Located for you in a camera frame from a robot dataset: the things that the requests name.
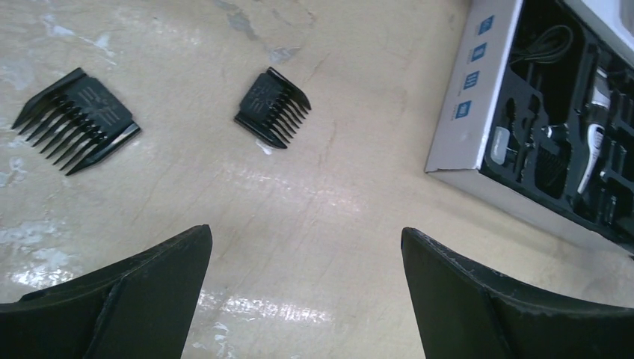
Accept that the black charging cable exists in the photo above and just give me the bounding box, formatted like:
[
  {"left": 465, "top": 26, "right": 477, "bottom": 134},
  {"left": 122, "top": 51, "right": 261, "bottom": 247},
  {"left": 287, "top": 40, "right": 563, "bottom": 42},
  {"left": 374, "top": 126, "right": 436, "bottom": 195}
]
[{"left": 510, "top": 25, "right": 576, "bottom": 65}]

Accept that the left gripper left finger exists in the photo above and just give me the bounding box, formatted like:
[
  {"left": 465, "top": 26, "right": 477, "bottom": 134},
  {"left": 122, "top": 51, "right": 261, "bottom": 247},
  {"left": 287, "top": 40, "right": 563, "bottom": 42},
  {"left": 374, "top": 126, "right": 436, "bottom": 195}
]
[{"left": 1, "top": 224, "right": 212, "bottom": 358}]

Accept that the small black comb guard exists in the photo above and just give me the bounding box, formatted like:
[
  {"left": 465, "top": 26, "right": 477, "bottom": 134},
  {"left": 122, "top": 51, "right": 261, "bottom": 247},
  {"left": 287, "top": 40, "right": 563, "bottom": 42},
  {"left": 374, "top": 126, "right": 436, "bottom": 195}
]
[{"left": 535, "top": 147, "right": 567, "bottom": 196}]

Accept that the large black comb guard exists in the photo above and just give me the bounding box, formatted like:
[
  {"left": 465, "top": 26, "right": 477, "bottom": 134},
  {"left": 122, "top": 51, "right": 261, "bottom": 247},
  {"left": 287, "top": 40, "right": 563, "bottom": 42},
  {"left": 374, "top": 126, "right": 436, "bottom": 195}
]
[{"left": 11, "top": 67, "right": 141, "bottom": 176}]

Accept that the white hair clipper kit box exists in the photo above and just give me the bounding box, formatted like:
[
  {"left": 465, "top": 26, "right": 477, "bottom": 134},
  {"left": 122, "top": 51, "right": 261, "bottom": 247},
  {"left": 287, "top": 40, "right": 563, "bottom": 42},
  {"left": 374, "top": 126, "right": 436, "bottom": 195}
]
[{"left": 425, "top": 1, "right": 633, "bottom": 251}]

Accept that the black plastic insert tray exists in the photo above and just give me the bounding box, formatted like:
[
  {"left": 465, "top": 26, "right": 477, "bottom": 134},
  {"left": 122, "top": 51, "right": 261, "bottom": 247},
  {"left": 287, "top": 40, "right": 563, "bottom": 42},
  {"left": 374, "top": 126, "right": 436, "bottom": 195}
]
[{"left": 481, "top": 1, "right": 633, "bottom": 247}]

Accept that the medium black comb guard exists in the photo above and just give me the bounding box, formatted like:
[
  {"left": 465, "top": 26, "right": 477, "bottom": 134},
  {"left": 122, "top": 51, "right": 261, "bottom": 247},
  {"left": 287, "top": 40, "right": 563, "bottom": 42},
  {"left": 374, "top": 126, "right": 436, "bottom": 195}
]
[{"left": 234, "top": 67, "right": 312, "bottom": 149}]

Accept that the black silver hair clipper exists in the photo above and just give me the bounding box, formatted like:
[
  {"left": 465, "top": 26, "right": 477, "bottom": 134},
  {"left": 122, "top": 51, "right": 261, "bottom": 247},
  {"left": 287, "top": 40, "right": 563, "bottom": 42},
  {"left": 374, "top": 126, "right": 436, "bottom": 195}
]
[{"left": 576, "top": 67, "right": 611, "bottom": 195}]

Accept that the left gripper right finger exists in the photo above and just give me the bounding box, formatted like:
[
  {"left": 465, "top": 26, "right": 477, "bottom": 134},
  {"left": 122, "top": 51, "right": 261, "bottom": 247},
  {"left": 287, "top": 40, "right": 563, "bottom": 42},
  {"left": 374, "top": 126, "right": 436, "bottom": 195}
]
[{"left": 401, "top": 227, "right": 633, "bottom": 358}]

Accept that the black cleaning brush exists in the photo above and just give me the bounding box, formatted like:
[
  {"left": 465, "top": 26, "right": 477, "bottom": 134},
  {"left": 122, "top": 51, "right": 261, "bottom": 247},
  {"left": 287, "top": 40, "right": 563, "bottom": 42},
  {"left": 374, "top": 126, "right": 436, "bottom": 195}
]
[{"left": 514, "top": 95, "right": 541, "bottom": 173}]

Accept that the small oil bottle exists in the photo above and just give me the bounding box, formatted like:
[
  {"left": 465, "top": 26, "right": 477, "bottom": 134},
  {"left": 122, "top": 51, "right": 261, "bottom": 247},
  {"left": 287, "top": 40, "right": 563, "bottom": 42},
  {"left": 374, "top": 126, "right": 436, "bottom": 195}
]
[{"left": 490, "top": 126, "right": 511, "bottom": 165}]

